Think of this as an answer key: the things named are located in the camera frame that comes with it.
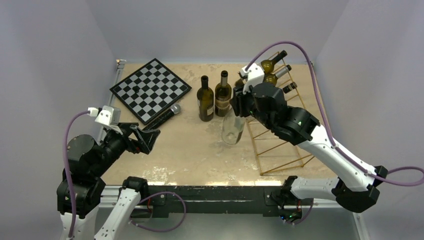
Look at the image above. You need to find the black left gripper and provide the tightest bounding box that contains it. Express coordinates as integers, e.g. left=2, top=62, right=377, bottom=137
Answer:
left=90, top=121, right=160, bottom=176

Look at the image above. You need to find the clear glass bottle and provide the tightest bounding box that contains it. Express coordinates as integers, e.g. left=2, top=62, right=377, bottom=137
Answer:
left=221, top=108, right=246, bottom=145

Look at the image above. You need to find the green bottle silver neck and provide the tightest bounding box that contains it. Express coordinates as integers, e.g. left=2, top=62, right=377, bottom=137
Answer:
left=214, top=70, right=232, bottom=117

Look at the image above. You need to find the green wine bottle dark label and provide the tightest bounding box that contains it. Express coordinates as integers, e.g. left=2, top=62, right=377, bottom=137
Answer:
left=262, top=64, right=292, bottom=86

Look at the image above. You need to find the tall dark green bottle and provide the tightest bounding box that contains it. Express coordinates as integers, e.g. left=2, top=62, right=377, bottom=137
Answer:
left=196, top=75, right=214, bottom=122

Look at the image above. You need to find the clear square liquor bottle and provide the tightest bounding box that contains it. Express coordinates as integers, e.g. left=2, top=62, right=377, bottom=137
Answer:
left=282, top=82, right=298, bottom=94

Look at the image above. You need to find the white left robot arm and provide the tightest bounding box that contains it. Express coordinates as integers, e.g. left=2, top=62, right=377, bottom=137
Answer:
left=56, top=122, right=161, bottom=240

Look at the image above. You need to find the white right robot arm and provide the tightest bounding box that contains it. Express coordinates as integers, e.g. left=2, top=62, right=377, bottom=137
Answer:
left=230, top=82, right=388, bottom=213

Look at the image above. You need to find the black silver microphone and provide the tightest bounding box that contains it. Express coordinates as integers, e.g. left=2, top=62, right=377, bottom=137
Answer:
left=143, top=103, right=181, bottom=131

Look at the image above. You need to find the black white chessboard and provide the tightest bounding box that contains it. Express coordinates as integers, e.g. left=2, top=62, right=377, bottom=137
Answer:
left=109, top=58, right=192, bottom=125

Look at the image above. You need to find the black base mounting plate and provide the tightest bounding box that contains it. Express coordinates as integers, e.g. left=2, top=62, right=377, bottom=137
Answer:
left=132, top=185, right=312, bottom=218

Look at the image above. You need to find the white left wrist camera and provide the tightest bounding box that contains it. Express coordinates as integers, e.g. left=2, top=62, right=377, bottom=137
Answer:
left=87, top=105, right=123, bottom=135

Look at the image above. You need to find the gold wire wine rack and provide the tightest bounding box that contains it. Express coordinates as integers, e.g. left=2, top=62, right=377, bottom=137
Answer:
left=236, top=58, right=319, bottom=176

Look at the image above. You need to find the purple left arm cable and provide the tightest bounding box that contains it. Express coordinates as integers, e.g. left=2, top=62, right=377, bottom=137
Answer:
left=62, top=110, right=97, bottom=239

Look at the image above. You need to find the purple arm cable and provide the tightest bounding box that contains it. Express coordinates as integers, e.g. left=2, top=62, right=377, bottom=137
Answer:
left=245, top=41, right=424, bottom=187
left=62, top=110, right=97, bottom=239

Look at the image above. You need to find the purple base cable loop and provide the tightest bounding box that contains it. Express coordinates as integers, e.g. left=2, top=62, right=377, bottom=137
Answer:
left=129, top=191, right=187, bottom=233

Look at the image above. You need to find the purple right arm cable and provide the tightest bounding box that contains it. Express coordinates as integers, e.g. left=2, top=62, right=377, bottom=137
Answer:
left=245, top=41, right=424, bottom=187

